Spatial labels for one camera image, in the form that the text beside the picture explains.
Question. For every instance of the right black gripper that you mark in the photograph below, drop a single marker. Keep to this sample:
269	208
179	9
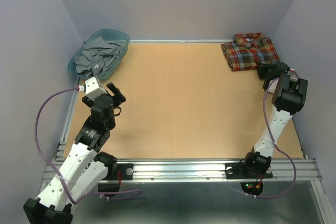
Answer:
262	66

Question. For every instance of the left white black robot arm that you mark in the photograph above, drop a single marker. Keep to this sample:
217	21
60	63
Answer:
85	164

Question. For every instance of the teal plastic basket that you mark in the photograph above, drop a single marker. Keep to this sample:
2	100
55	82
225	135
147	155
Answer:
108	35

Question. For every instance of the plaid long sleeve shirt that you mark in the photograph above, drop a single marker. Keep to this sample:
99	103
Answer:
246	51

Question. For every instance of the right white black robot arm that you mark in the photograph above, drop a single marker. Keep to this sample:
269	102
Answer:
289	96

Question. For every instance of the grey long sleeve shirt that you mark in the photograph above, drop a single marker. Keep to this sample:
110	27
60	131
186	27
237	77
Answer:
97	58

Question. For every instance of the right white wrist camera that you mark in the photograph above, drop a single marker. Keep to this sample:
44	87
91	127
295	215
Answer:
293	74

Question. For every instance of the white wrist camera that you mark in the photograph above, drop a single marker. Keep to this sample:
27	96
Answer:
293	74
92	88

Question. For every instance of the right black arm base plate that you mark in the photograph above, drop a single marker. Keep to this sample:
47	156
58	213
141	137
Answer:
237	170

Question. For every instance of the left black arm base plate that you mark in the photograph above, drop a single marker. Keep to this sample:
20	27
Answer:
120	171

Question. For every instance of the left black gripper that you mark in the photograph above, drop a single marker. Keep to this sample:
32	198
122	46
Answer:
118	97

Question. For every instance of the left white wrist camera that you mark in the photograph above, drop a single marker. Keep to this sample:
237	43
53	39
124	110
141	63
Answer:
92	88

